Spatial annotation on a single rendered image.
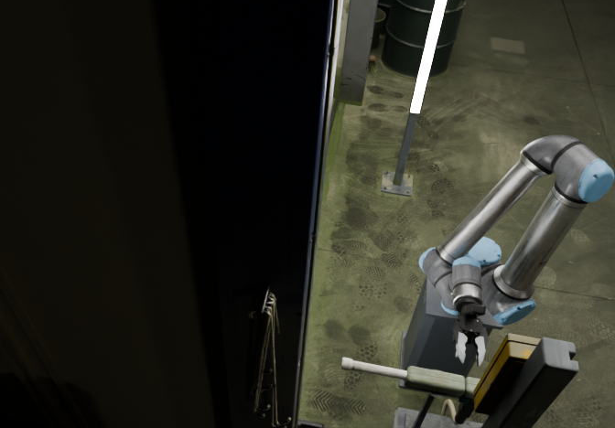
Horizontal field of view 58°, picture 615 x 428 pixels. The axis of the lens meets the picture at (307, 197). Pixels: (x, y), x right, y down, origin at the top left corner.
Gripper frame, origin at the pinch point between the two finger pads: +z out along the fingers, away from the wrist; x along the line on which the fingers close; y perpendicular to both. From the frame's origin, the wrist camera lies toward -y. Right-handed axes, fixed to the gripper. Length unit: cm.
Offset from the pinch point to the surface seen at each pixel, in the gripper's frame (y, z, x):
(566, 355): -55, 29, -1
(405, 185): 108, -185, 9
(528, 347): -46, 23, 2
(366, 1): 26, -265, 54
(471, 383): -5.1, 10.3, 1.6
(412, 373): -5.1, 10.7, 17.3
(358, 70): 79, -265, 52
